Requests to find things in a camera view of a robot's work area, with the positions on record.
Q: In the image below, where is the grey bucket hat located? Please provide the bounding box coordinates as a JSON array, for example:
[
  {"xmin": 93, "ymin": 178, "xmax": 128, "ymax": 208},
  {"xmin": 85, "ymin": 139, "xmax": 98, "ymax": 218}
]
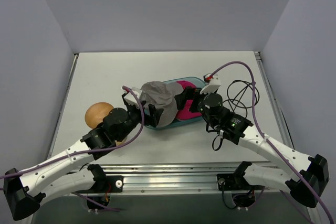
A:
[{"xmin": 141, "ymin": 81, "xmax": 183, "ymax": 127}]

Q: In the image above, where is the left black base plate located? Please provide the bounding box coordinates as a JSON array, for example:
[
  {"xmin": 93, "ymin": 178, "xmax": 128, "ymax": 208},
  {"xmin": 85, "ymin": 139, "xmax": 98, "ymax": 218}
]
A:
[{"xmin": 103, "ymin": 175, "xmax": 124, "ymax": 193}]

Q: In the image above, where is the black wire hat stand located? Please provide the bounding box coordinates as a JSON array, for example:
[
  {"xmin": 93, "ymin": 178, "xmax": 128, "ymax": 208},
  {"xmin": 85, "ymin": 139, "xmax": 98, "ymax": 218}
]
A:
[{"xmin": 224, "ymin": 79, "xmax": 253, "ymax": 118}]

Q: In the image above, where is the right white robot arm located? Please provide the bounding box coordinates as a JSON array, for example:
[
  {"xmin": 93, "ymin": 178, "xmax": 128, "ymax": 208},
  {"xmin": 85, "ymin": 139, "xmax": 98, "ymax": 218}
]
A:
[{"xmin": 175, "ymin": 87, "xmax": 329, "ymax": 208}]

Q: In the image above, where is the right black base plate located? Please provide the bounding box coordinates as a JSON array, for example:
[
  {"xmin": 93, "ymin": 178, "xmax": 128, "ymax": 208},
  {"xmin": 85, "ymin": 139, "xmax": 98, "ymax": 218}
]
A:
[{"xmin": 216, "ymin": 173, "xmax": 237, "ymax": 191}]

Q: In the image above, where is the magenta baseball cap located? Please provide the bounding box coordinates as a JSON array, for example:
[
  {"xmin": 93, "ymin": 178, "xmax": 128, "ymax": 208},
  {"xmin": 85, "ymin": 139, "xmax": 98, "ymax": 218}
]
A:
[{"xmin": 175, "ymin": 80, "xmax": 202, "ymax": 121}]

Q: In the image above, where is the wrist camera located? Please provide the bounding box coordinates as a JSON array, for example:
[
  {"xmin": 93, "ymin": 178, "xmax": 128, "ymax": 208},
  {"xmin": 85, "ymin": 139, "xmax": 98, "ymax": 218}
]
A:
[
  {"xmin": 200, "ymin": 73, "xmax": 221, "ymax": 94},
  {"xmin": 124, "ymin": 87, "xmax": 142, "ymax": 105}
]

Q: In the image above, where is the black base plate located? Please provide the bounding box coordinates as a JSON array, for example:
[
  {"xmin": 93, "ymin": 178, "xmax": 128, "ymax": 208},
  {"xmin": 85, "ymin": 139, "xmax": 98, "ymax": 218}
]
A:
[
  {"xmin": 103, "ymin": 175, "xmax": 124, "ymax": 193},
  {"xmin": 216, "ymin": 173, "xmax": 237, "ymax": 191}
]

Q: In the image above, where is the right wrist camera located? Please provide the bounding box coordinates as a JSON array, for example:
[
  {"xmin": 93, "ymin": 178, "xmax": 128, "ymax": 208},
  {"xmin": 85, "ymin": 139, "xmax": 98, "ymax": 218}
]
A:
[{"xmin": 200, "ymin": 73, "xmax": 221, "ymax": 94}]

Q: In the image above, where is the wooden head hat stand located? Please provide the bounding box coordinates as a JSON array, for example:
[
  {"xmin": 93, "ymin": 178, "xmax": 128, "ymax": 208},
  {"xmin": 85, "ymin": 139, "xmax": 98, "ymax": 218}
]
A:
[{"xmin": 85, "ymin": 102, "xmax": 114, "ymax": 129}]

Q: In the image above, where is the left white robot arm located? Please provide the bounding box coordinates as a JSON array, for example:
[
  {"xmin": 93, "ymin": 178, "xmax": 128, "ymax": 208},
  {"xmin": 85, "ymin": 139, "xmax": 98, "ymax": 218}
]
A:
[{"xmin": 1, "ymin": 91, "xmax": 163, "ymax": 221}]

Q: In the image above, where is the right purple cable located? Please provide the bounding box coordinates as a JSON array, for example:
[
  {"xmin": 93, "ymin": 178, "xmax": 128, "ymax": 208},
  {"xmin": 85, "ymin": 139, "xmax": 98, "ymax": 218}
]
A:
[{"xmin": 209, "ymin": 61, "xmax": 333, "ymax": 224}]

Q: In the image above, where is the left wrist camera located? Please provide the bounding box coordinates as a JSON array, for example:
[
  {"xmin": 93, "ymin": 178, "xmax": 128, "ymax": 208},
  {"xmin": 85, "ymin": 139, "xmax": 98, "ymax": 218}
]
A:
[{"xmin": 124, "ymin": 87, "xmax": 142, "ymax": 105}]

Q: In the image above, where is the teal plastic tray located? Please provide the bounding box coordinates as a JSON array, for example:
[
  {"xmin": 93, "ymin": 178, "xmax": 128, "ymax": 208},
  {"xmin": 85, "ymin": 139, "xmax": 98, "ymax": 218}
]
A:
[{"xmin": 147, "ymin": 77, "xmax": 205, "ymax": 130}]

